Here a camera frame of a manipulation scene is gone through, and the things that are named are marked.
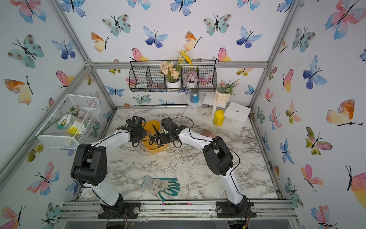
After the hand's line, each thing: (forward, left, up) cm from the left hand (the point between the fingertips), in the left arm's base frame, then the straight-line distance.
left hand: (144, 132), depth 97 cm
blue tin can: (+19, -34, +14) cm, 42 cm away
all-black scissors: (-5, -11, 0) cm, 12 cm away
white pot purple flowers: (+21, -32, +28) cm, 47 cm away
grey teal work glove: (-31, -6, -5) cm, 32 cm away
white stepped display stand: (+7, -61, +8) cm, 62 cm away
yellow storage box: (-7, -7, -2) cm, 10 cm away
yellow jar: (+9, -52, +2) cm, 52 cm away
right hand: (-4, -15, +2) cm, 15 cm away
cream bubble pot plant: (+11, -50, +23) cm, 56 cm away
